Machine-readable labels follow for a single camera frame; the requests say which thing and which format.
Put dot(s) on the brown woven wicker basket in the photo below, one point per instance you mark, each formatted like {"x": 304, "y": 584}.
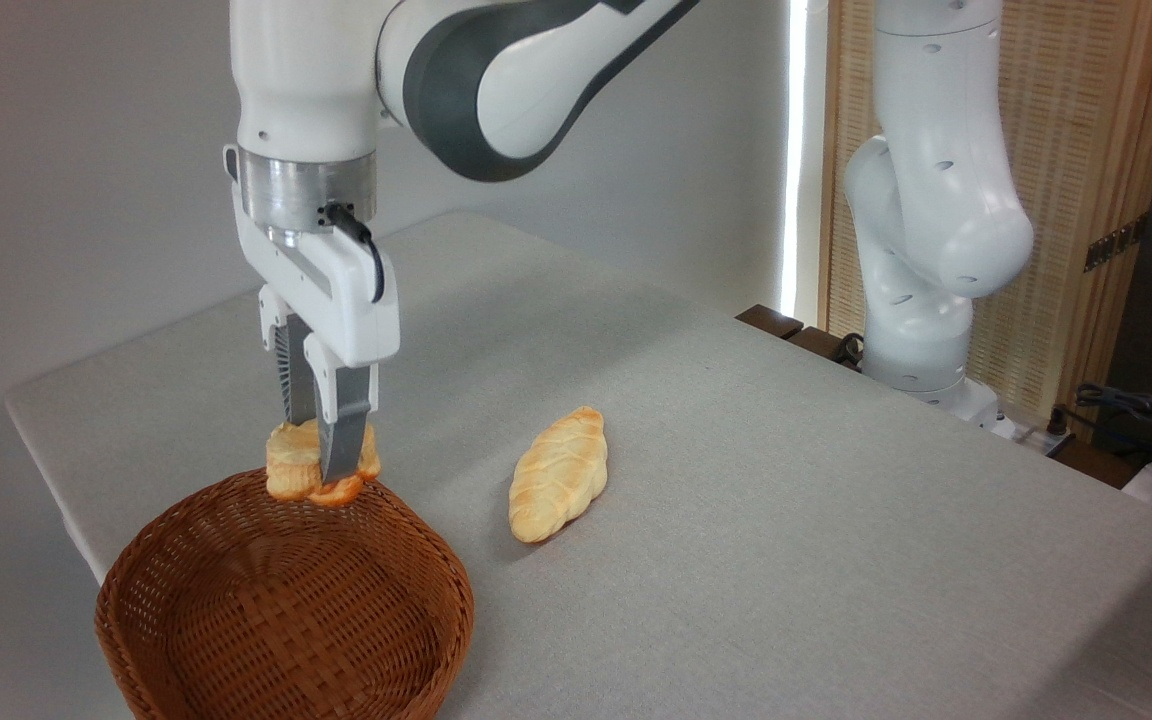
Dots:
{"x": 286, "y": 610}

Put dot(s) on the grey table cloth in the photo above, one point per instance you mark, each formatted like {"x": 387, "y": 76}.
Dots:
{"x": 786, "y": 560}

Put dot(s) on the small chunky bread roll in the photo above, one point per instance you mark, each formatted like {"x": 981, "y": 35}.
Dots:
{"x": 291, "y": 470}

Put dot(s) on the dark wooden furniture edge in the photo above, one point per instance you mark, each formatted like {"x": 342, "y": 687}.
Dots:
{"x": 786, "y": 330}

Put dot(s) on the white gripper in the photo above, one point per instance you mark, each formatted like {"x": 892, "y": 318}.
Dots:
{"x": 351, "y": 300}

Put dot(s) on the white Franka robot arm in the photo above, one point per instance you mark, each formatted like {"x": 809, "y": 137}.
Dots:
{"x": 936, "y": 200}

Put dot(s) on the long oval bread loaf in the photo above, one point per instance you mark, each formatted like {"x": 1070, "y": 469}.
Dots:
{"x": 561, "y": 475}

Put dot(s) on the light wooden slatted screen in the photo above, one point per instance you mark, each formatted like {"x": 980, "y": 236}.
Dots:
{"x": 1086, "y": 120}

